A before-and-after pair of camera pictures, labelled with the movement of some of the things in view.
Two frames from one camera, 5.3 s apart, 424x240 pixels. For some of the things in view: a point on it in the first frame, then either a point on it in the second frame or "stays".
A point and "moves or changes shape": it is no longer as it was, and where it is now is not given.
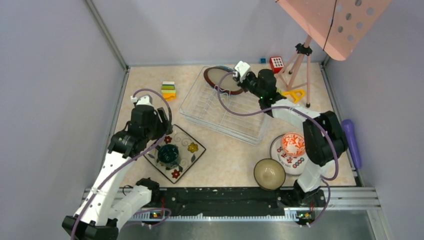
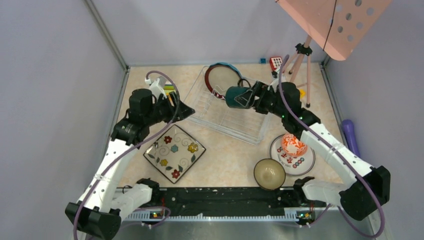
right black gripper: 244,78 → 247,99
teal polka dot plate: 225,67 moves or changes shape
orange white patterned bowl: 293,144 stays
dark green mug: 167,155 → 233,92
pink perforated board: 337,26 stays
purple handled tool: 348,128 stays
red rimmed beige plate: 228,84 moves or changes shape
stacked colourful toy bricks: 168,90 stays
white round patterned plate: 293,165 stays
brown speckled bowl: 269,174 stays
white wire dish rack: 238,115 stays
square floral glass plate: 189,150 stays
